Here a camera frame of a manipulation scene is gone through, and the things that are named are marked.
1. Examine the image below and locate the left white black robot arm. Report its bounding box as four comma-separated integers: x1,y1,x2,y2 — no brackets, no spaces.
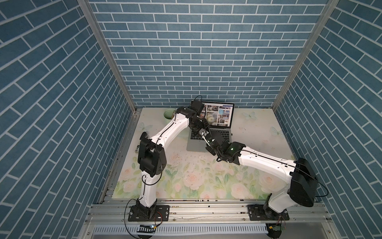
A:
138,107,210,208

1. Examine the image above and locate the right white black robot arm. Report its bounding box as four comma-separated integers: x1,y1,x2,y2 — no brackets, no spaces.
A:
199,129,318,218

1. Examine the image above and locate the silver laptop with photo screen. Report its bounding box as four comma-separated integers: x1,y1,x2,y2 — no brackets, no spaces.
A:
187,101,235,152

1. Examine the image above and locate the green pen holder cup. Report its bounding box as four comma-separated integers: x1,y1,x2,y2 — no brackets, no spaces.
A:
163,108,176,120

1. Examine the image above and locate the floral table mat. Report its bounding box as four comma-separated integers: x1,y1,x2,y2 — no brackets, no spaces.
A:
112,108,294,199

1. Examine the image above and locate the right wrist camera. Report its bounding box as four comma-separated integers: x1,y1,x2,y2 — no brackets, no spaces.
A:
199,129,210,139

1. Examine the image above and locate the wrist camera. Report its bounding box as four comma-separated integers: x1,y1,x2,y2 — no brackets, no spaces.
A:
190,100,205,116
199,129,210,139

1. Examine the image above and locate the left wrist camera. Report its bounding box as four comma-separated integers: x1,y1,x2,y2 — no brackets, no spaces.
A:
190,100,205,116

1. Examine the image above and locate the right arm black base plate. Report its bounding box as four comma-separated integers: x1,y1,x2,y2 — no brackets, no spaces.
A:
247,204,289,221

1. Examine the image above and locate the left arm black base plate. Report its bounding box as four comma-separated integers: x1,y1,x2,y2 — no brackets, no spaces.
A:
128,205,170,222

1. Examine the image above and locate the aluminium rail frame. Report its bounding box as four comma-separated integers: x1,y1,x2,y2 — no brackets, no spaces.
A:
85,199,332,225

